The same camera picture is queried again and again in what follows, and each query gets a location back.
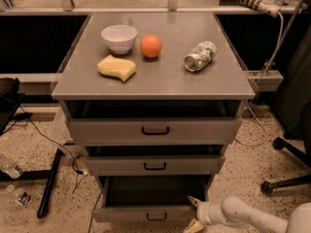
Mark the grey drawer cabinet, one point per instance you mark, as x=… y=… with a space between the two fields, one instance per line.
x=160 y=87

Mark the black stand leg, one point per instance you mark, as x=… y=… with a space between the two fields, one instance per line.
x=49 y=176

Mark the orange fruit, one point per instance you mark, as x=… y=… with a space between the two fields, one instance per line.
x=150 y=46

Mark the grey drawer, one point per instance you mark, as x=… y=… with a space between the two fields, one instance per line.
x=91 y=132
x=150 y=198
x=154 y=165

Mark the white power strip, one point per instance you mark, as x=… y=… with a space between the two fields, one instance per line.
x=264 y=6

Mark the white bowl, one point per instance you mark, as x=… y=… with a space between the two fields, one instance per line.
x=119 y=38

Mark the grey bottom drawer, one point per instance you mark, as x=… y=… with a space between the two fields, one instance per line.
x=150 y=198

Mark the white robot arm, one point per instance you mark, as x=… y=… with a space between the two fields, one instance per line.
x=235 y=213

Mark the crushed soda can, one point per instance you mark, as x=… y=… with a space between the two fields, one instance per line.
x=200 y=56

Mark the small floor litter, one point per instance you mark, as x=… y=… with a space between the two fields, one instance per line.
x=21 y=197

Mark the yellow sponge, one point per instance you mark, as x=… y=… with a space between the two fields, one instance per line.
x=115 y=67

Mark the grey top drawer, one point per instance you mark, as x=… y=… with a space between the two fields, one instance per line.
x=91 y=132

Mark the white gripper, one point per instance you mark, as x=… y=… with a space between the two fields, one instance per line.
x=204 y=212

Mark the grey middle drawer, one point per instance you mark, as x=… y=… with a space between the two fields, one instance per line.
x=154 y=165

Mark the plastic water bottle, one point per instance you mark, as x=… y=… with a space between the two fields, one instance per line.
x=8 y=166

